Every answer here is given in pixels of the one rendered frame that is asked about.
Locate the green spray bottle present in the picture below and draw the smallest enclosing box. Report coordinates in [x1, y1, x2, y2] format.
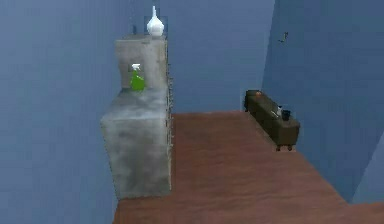
[129, 63, 146, 92]

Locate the white vase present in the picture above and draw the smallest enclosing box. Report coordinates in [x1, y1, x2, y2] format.
[146, 5, 165, 38]

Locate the dark brown console table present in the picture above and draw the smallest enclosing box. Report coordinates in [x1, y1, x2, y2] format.
[243, 89, 301, 152]

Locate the grey stepped cabinet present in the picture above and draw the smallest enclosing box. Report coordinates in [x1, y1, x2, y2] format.
[100, 34, 174, 201]

